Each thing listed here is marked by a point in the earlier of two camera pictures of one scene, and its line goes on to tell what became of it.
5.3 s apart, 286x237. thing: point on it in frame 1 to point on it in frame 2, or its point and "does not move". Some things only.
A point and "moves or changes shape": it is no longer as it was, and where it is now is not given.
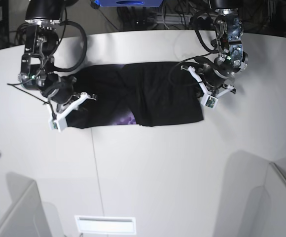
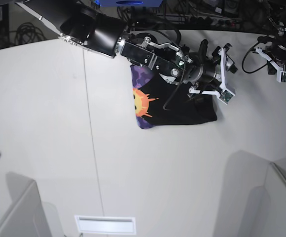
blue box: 127,3 does not move
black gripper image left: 61,91 to 201,69
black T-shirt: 137,94 moves or changes shape
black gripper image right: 216,75 to 282,50
